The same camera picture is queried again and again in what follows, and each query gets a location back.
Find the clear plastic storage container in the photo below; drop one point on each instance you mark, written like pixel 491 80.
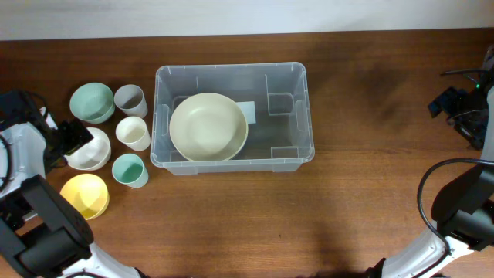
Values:
pixel 281 140

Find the green bowl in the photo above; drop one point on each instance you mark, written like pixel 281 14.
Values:
pixel 93 103

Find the cream cup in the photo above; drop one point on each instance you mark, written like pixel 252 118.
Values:
pixel 133 132

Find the white bowl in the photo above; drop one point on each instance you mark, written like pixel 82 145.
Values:
pixel 93 155

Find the beige plate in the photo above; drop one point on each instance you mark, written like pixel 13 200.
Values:
pixel 208 127

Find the green cup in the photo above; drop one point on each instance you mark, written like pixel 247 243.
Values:
pixel 129 170

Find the white label in container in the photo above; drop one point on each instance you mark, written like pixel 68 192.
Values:
pixel 248 109

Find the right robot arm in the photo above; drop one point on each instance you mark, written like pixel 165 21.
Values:
pixel 461 217

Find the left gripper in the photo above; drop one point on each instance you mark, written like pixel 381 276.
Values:
pixel 73 139

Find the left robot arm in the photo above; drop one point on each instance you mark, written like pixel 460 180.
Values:
pixel 42 235

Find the grey cup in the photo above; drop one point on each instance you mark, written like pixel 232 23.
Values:
pixel 131 100

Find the yellow bowl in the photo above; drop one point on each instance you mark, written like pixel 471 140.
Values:
pixel 88 194

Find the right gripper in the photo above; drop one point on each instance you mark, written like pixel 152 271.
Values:
pixel 446 101

